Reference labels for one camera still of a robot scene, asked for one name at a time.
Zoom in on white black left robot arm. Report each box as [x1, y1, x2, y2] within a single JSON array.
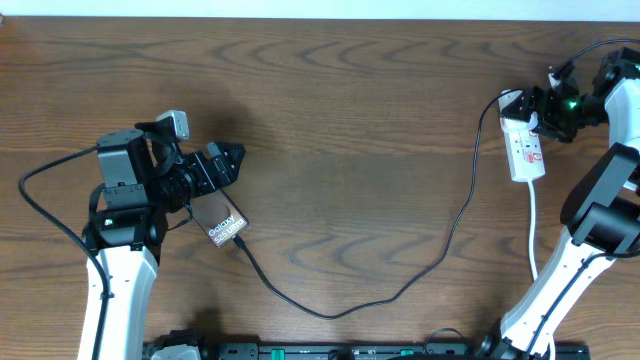
[[78, 129, 248, 359]]

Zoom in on black USB charging cable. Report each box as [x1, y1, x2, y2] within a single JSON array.
[[231, 88, 526, 321]]

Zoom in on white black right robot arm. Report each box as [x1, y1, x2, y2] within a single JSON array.
[[474, 39, 639, 359]]

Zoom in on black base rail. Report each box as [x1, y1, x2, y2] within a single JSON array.
[[142, 329, 591, 360]]

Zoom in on white power strip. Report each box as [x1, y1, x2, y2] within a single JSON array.
[[500, 117, 545, 183]]

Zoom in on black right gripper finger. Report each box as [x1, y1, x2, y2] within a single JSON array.
[[533, 125, 573, 144], [506, 87, 544, 124]]

